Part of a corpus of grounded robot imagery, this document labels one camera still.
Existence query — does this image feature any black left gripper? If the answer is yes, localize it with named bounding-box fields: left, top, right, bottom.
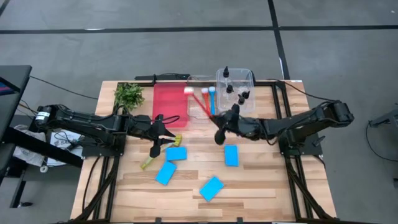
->
left=136, top=113, right=177, bottom=159

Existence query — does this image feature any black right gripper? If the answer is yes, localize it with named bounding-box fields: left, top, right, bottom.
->
left=210, top=104, right=266, bottom=146

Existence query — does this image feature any yellow-green dish brush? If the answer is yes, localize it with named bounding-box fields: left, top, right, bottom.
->
left=140, top=134, right=183, bottom=171

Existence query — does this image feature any blue sponge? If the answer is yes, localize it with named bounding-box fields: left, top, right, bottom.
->
left=224, top=144, right=239, bottom=167
left=198, top=175, right=225, bottom=202
left=165, top=146, right=188, bottom=162
left=155, top=161, right=178, bottom=187

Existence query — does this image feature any blue dish brush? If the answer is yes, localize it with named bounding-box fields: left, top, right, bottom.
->
left=208, top=86, right=216, bottom=116

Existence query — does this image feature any red dish brush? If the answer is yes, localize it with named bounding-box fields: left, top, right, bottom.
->
left=200, top=88, right=211, bottom=116
left=183, top=86, right=213, bottom=119

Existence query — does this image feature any narrow clear plastic bin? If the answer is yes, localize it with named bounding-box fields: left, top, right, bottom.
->
left=186, top=74, right=218, bottom=124

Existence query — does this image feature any red plastic bin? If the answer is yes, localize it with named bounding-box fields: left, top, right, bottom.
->
left=152, top=82, right=190, bottom=128

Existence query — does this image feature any large clear plastic bin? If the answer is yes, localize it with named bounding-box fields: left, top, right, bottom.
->
left=215, top=67, right=256, bottom=114

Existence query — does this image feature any green potted plant white pot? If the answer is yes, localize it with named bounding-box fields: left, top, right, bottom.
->
left=113, top=82, right=146, bottom=112

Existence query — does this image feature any white printed bag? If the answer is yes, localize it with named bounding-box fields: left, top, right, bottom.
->
left=46, top=129, right=84, bottom=166

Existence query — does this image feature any gray crumpled bag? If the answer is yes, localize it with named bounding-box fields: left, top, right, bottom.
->
left=12, top=124, right=46, bottom=167

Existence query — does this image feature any black side desk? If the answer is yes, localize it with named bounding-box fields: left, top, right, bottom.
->
left=0, top=64, right=84, bottom=208

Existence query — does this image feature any black floor stand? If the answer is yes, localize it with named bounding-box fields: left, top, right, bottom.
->
left=368, top=104, right=398, bottom=134

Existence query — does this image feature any monitor screen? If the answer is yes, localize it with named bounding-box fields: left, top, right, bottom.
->
left=0, top=77, right=15, bottom=96

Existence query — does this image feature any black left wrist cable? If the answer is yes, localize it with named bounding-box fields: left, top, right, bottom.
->
left=160, top=114, right=181, bottom=124

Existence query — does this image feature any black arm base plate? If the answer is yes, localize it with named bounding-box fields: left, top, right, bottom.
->
left=277, top=130, right=324, bottom=156
left=81, top=132, right=127, bottom=157

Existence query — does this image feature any black aluminium table frame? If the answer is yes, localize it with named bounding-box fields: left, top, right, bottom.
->
left=73, top=80, right=336, bottom=224

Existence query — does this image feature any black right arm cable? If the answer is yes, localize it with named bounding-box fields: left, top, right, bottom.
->
left=266, top=78, right=339, bottom=103

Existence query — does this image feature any black looped floor cable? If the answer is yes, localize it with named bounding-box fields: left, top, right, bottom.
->
left=365, top=123, right=398, bottom=163

